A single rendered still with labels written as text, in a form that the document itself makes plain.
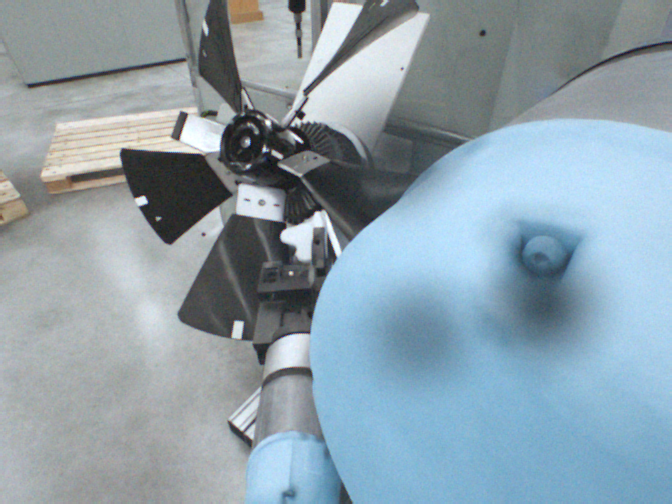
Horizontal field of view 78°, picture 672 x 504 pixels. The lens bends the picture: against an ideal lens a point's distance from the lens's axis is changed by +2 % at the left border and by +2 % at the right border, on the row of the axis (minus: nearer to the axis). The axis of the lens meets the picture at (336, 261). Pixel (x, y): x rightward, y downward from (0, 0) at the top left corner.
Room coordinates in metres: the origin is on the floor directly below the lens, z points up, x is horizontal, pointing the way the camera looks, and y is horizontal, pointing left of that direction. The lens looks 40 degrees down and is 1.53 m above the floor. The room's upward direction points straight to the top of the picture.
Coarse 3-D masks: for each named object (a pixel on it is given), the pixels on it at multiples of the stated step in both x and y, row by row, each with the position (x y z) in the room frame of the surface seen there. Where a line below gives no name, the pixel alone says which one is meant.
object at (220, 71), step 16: (224, 0) 0.93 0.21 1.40; (208, 16) 0.99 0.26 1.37; (224, 16) 0.91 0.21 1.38; (208, 32) 0.98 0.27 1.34; (224, 32) 0.90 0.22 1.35; (208, 48) 0.97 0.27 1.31; (224, 48) 0.89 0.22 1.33; (208, 64) 0.98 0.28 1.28; (224, 64) 0.89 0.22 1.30; (208, 80) 0.99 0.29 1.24; (224, 80) 0.90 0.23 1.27; (240, 80) 0.82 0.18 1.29; (224, 96) 0.93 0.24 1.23; (240, 96) 0.82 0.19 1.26
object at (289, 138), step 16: (240, 112) 0.74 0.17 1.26; (256, 112) 0.72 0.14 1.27; (224, 128) 0.73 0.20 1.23; (240, 128) 0.72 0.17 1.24; (256, 128) 0.70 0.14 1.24; (272, 128) 0.69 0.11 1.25; (288, 128) 0.80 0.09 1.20; (224, 144) 0.72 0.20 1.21; (256, 144) 0.68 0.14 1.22; (272, 144) 0.67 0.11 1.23; (288, 144) 0.71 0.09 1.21; (304, 144) 0.76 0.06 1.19; (224, 160) 0.69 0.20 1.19; (240, 160) 0.68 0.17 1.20; (256, 160) 0.66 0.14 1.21; (272, 160) 0.67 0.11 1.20; (240, 176) 0.67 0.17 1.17; (256, 176) 0.67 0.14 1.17; (272, 176) 0.68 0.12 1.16; (288, 192) 0.71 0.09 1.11
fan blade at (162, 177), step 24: (144, 168) 0.80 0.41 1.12; (168, 168) 0.78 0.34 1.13; (192, 168) 0.76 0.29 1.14; (144, 192) 0.80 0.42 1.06; (168, 192) 0.78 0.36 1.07; (192, 192) 0.76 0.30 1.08; (216, 192) 0.75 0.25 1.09; (144, 216) 0.79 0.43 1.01; (168, 216) 0.77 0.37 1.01; (192, 216) 0.76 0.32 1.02; (168, 240) 0.76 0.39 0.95
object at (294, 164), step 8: (304, 152) 0.72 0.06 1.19; (312, 152) 0.73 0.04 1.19; (288, 160) 0.68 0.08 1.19; (296, 160) 0.69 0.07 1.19; (312, 160) 0.70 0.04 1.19; (320, 160) 0.70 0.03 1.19; (328, 160) 0.70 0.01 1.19; (288, 168) 0.65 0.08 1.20; (296, 168) 0.66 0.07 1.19; (304, 168) 0.66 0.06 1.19; (312, 168) 0.67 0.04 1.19
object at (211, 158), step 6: (216, 150) 0.76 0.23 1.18; (210, 156) 0.76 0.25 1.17; (216, 156) 0.76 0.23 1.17; (210, 162) 0.76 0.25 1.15; (216, 162) 0.76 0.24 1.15; (216, 168) 0.76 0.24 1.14; (222, 168) 0.76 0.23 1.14; (216, 174) 0.76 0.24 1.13; (222, 174) 0.76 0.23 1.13; (234, 174) 0.75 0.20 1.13; (222, 180) 0.76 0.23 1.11; (228, 180) 0.76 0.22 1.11; (234, 180) 0.75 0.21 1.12; (240, 180) 0.75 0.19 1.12; (246, 180) 0.75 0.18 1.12; (228, 186) 0.76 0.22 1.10; (234, 186) 0.76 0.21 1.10
